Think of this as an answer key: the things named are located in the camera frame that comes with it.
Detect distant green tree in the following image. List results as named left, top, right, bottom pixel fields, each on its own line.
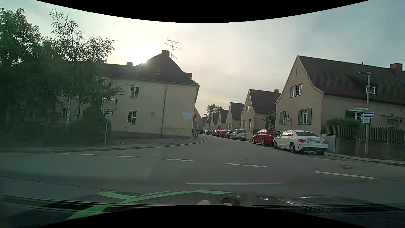
left=204, top=104, right=225, bottom=118

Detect row of gabled houses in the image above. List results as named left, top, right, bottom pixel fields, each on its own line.
left=202, top=109, right=229, bottom=131

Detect row of parked cars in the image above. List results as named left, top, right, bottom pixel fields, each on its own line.
left=199, top=129, right=233, bottom=139

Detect beige gabled house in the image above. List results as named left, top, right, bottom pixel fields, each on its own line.
left=225, top=102, right=245, bottom=131
left=240, top=89, right=281, bottom=140

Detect silver car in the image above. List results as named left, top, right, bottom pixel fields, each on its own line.
left=230, top=129, right=247, bottom=141

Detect large beige corner house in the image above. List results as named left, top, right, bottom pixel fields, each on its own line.
left=60, top=39, right=200, bottom=139

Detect grey asphalt road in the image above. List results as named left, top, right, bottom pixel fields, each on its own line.
left=0, top=134, right=405, bottom=206

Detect red car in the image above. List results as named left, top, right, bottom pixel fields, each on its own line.
left=252, top=129, right=282, bottom=146

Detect flowering bush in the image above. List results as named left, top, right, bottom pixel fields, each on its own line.
left=263, top=111, right=276, bottom=130

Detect grey pavement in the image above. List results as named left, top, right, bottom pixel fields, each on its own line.
left=0, top=136, right=208, bottom=153
left=323, top=151, right=405, bottom=167

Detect car's own bonnet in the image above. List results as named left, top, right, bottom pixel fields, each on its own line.
left=0, top=190, right=405, bottom=228

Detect traffic mirror with arrow sign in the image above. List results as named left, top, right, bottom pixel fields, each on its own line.
left=101, top=98, right=118, bottom=146

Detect white car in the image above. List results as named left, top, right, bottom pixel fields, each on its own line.
left=273, top=130, right=328, bottom=155

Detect beige house with green shutters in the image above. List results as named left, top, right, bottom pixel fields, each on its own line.
left=275, top=55, right=405, bottom=137

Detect dark green hedge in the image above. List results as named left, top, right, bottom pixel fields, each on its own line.
left=0, top=111, right=112, bottom=147

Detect green bush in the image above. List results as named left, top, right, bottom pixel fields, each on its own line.
left=327, top=117, right=363, bottom=127

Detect large dark green trees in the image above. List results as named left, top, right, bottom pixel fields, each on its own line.
left=0, top=8, right=125, bottom=133

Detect wooden picket fence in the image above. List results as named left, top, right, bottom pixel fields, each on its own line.
left=321, top=124, right=405, bottom=145

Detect lamp post with arrow sign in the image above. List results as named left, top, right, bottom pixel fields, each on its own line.
left=350, top=71, right=374, bottom=158

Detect low grey wall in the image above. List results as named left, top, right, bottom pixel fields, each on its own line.
left=320, top=134, right=405, bottom=161

